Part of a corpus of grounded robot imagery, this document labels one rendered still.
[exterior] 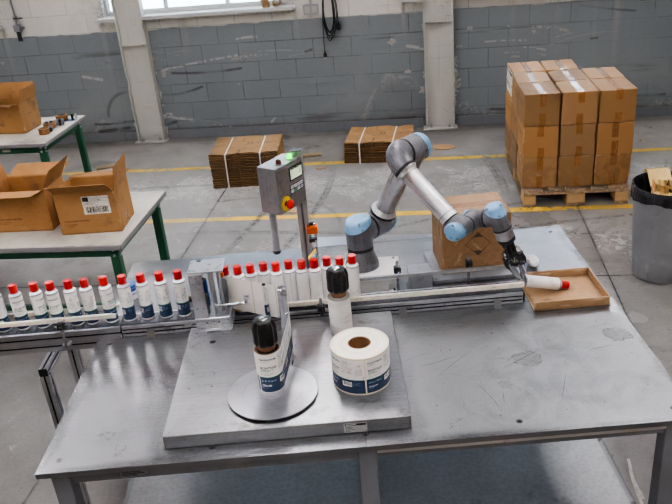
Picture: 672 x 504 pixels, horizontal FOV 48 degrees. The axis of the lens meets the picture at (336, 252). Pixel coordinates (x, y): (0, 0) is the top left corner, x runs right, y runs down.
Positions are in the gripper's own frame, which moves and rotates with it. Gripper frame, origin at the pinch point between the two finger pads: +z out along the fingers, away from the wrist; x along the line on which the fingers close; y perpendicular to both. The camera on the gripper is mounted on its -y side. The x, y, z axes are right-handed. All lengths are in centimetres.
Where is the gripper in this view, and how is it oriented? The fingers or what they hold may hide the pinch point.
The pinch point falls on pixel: (520, 275)
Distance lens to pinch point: 320.7
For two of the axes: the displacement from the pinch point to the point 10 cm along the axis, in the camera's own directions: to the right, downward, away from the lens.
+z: 4.2, 8.1, 4.1
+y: 0.3, 4.3, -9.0
